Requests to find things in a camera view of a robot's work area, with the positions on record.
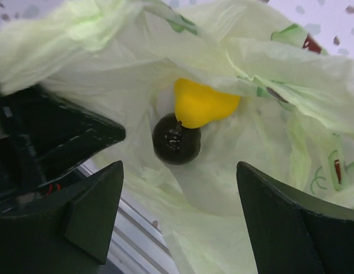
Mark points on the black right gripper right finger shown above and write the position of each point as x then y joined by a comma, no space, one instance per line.
291,231

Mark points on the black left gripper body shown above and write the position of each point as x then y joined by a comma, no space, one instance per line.
21,175

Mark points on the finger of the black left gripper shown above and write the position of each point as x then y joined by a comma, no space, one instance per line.
60,135

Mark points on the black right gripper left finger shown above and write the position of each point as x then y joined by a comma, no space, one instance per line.
68,231

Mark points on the light green plastic bag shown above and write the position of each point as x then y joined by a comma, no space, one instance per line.
295,121

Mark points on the yellow pear toy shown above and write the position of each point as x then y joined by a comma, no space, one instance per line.
197,105

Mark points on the aluminium table rail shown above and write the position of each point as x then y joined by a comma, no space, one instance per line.
137,244

